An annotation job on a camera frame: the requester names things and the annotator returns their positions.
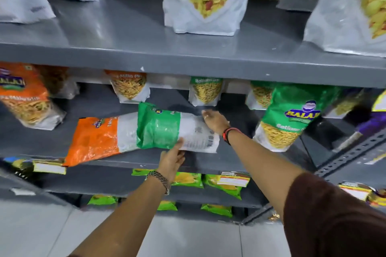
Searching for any person's left hand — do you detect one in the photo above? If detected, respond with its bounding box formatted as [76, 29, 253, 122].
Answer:
[151, 138, 186, 184]

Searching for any person's right hand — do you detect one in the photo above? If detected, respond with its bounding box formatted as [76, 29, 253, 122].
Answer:
[201, 109, 231, 136]

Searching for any green and white snack packet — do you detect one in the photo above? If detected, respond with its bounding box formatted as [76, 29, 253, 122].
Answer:
[137, 102, 220, 154]

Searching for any person's left forearm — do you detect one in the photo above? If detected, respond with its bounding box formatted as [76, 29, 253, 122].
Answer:
[67, 175, 169, 257]

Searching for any person's right forearm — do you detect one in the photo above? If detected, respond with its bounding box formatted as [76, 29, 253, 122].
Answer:
[227, 129, 306, 216]

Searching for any small green snack packet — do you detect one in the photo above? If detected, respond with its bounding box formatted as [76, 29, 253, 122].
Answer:
[245, 81, 274, 111]
[188, 76, 226, 107]

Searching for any red and black wristband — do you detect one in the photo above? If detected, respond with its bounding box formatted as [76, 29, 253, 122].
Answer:
[222, 127, 243, 146]

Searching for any small orange snack packet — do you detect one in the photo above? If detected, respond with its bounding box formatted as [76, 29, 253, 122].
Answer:
[104, 70, 151, 104]

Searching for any large green snack packet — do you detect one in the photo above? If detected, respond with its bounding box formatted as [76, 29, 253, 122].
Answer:
[253, 82, 342, 153]

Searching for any orange and white snack packet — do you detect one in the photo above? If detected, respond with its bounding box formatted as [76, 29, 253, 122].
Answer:
[63, 112, 140, 168]

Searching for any grey metal shelf rack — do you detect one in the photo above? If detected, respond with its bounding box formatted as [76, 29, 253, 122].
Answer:
[0, 0, 386, 226]

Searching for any yellow packet with white label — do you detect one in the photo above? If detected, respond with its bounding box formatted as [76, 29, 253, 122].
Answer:
[337, 181, 376, 202]
[32, 159, 67, 175]

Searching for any clear brown snack packet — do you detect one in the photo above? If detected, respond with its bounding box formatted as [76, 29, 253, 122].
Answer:
[35, 65, 80, 100]

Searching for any dark yellow snack packet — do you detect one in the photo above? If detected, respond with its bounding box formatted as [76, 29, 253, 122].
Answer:
[322, 88, 364, 119]

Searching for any dark blue yellow packet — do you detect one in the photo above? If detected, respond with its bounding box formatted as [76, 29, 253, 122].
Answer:
[2, 157, 34, 179]

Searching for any large orange snack packet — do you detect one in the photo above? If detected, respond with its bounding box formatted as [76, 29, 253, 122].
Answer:
[0, 62, 67, 131]

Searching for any white shelf label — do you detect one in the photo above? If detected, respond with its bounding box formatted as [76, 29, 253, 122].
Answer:
[10, 188, 36, 197]

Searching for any purple snack packet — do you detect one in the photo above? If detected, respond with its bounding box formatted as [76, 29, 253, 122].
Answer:
[333, 91, 386, 154]

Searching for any brown shirt sleeve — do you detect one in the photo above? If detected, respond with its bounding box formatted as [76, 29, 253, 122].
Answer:
[283, 172, 386, 257]

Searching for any dark red yellow packet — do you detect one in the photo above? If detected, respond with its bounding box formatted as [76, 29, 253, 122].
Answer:
[366, 188, 386, 208]

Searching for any metal chain bracelet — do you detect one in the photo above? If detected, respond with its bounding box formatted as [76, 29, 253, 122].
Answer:
[145, 171, 171, 195]

